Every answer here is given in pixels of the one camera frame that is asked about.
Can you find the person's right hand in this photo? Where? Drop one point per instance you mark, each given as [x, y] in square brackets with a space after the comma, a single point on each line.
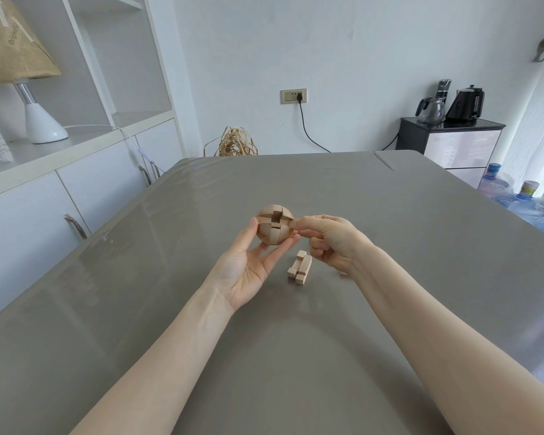
[344, 246]

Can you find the person's left hand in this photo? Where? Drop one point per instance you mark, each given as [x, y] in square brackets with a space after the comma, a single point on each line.
[238, 278]

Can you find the person's right thumb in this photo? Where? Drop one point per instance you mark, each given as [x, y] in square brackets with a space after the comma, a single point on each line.
[307, 227]

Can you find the person's left thumb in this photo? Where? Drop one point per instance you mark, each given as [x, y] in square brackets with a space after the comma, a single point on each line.
[245, 239]

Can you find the wooden ball puzzle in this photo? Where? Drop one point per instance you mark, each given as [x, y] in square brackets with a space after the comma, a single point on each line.
[274, 225]

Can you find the person's right forearm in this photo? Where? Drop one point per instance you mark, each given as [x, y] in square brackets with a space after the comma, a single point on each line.
[439, 344]

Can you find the person's left forearm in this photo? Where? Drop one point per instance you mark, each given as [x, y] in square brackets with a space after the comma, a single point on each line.
[163, 362]

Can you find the wooden puzzle piece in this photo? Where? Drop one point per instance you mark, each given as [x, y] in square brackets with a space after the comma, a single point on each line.
[298, 265]
[303, 271]

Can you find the grey table cover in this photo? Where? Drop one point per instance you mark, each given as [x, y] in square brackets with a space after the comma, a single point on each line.
[390, 212]

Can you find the bundle of dried straw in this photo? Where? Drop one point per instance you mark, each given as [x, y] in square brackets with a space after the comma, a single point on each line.
[235, 144]

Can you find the glass kettle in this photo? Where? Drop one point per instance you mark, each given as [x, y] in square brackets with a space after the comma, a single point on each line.
[430, 112]

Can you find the black and white side cabinet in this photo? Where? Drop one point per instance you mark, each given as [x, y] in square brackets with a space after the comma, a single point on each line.
[458, 147]

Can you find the white shelf cabinet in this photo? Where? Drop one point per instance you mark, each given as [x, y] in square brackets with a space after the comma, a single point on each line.
[72, 185]

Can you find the blue water jug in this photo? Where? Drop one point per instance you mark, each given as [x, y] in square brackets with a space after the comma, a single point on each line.
[537, 210]
[496, 183]

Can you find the silver water dispenser spout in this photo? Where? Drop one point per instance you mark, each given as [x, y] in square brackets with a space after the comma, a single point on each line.
[444, 88]

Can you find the black electric kettle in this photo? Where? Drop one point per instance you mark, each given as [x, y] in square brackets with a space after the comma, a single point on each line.
[464, 105]

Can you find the table lamp with beige shade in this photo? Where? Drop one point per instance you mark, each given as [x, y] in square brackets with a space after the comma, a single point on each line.
[38, 120]

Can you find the white curtain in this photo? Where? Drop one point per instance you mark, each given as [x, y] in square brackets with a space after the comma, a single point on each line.
[537, 126]

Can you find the wall power socket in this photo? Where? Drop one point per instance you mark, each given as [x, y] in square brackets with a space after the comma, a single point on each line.
[288, 96]

